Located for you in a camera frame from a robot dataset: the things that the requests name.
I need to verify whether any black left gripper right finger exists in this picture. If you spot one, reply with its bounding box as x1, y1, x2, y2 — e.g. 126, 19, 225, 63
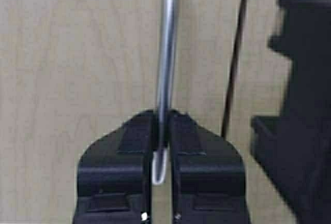
169, 111, 251, 223

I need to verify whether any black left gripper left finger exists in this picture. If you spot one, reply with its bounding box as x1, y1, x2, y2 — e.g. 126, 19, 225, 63
73, 110, 155, 223

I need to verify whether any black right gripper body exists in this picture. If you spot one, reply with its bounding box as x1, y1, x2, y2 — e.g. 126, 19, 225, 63
251, 0, 330, 223

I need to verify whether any metal door handle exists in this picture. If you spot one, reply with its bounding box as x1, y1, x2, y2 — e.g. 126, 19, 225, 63
152, 0, 178, 185

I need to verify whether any cabinet door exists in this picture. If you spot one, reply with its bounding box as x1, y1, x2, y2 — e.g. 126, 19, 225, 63
228, 0, 298, 223
1, 0, 240, 223

